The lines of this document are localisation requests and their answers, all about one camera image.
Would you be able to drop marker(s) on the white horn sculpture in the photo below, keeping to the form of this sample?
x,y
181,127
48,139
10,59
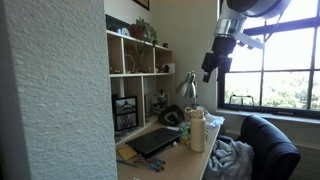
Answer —
x,y
130,63

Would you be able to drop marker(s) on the dark framed wall picture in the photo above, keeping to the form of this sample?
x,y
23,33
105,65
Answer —
x,y
142,3

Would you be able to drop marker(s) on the black framed group photo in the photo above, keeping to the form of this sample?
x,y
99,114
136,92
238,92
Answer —
x,y
126,121

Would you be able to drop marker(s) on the wooden shelf hutch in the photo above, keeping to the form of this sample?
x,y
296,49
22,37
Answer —
x,y
133,75

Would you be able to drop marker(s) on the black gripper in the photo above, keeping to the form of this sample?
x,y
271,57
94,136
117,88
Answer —
x,y
222,46

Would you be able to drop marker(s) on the black microscope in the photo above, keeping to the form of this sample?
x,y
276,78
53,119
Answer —
x,y
160,101

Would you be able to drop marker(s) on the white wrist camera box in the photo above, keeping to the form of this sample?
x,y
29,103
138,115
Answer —
x,y
248,40

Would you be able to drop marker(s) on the potted green plant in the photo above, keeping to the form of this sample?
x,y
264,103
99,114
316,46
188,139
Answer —
x,y
143,30

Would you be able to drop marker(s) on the white baseboard radiator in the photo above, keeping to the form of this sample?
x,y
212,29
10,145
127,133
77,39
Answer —
x,y
308,163

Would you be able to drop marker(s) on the dark small figurine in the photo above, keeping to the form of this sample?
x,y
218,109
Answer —
x,y
166,68

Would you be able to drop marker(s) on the yellow notepad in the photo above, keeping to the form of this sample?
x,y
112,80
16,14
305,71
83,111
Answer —
x,y
126,152

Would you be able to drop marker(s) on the black office chair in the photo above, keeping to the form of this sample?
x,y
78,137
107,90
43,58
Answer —
x,y
270,146

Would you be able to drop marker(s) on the white card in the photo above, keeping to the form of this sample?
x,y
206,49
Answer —
x,y
170,67

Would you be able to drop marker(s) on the blue pen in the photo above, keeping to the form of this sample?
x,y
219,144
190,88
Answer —
x,y
126,163

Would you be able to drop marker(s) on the black metal window bracket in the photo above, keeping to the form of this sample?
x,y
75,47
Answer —
x,y
241,97

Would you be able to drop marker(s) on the silver desk lamp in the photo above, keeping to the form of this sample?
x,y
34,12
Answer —
x,y
187,88

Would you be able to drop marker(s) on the light blue blanket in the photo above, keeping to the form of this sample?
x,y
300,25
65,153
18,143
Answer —
x,y
230,160

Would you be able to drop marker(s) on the small white round ornament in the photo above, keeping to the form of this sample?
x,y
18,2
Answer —
x,y
125,32

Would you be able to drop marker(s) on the cream water bottle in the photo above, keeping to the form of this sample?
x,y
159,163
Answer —
x,y
198,133

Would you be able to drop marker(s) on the green yellow lei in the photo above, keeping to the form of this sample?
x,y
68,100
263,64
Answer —
x,y
184,133

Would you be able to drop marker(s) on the black laptop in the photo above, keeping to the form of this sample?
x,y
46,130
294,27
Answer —
x,y
153,140

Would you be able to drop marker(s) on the black rounded bag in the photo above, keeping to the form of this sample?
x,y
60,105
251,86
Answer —
x,y
170,116

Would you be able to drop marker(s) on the black framed mountain photo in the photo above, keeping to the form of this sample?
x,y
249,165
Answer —
x,y
125,105

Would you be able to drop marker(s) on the colourful bead toy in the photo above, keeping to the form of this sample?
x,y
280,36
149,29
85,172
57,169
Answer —
x,y
151,163

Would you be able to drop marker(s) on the black gold poster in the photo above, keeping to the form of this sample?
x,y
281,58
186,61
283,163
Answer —
x,y
115,23

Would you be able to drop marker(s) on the small dark jar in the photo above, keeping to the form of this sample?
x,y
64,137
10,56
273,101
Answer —
x,y
165,45

